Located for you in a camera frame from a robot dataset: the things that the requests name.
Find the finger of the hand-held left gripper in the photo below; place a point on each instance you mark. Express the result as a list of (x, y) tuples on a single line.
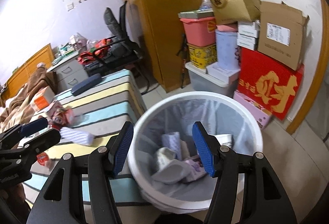
[(47, 137), (34, 126)]

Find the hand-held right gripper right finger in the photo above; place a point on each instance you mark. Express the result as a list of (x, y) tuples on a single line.
[(203, 149)]

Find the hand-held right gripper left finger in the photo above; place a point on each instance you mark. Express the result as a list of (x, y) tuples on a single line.
[(123, 148)]

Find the small lavender grey carton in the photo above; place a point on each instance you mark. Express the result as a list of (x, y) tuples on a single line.
[(195, 168)]

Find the small red jelly cup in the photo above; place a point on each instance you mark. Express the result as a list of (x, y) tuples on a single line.
[(42, 158)]

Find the red cartoon milk can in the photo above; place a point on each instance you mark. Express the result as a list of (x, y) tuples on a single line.
[(63, 117)]

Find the white foam net sleeve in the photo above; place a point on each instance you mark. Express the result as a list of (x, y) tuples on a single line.
[(171, 140), (77, 135)]

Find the clear plastic bin liner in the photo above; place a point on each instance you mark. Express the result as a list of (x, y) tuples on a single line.
[(164, 116)]

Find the white round bin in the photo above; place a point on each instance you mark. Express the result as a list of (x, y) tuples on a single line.
[(195, 95)]

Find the orange and white box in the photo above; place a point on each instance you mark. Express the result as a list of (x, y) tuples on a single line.
[(41, 100)]

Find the brown printed blanket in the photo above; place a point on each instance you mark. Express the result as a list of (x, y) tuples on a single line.
[(23, 100)]

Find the wooden headboard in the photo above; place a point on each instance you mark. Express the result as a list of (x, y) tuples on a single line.
[(33, 64)]

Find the pink floral box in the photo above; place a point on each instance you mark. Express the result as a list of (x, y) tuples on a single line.
[(253, 110)]

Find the grey drawer cabinet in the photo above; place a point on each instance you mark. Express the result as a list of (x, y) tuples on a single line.
[(69, 72)]

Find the dark blue glasses case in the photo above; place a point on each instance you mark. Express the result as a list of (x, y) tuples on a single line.
[(86, 85)]

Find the clear storage bin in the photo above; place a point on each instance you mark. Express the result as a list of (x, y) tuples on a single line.
[(203, 84)]

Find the white flat box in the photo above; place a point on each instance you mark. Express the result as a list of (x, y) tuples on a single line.
[(221, 73)]

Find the pile of small boxes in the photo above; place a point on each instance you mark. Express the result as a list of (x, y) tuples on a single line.
[(68, 50)]

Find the red patterned bag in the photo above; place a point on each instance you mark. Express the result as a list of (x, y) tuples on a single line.
[(87, 56)]

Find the black and red stick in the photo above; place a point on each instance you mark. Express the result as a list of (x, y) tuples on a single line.
[(183, 59)]

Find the yellow patterned tin box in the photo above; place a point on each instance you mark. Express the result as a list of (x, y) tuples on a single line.
[(203, 55)]

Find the red gift box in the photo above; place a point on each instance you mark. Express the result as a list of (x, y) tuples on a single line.
[(252, 67)]

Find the white plastic bag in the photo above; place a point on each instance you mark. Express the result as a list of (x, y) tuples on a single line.
[(92, 43)]

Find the lavender cylinder box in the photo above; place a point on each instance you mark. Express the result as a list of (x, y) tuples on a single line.
[(226, 49)]

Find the pink storage bin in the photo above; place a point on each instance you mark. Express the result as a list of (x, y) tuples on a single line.
[(198, 33)]

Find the brown cardboard box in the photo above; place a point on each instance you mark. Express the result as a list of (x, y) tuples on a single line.
[(277, 54)]

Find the pink round lid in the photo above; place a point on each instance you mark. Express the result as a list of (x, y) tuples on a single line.
[(226, 27)]

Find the black office chair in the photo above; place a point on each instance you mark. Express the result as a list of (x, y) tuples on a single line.
[(115, 21)]

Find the wooden wardrobe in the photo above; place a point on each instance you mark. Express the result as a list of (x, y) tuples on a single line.
[(164, 21)]

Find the green patterned flat box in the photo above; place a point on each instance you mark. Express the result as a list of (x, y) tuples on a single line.
[(195, 14)]

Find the clear plastic bag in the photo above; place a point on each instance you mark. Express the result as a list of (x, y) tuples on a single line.
[(207, 5)]

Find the white wall switch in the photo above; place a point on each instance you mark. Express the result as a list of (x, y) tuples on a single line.
[(71, 6)]

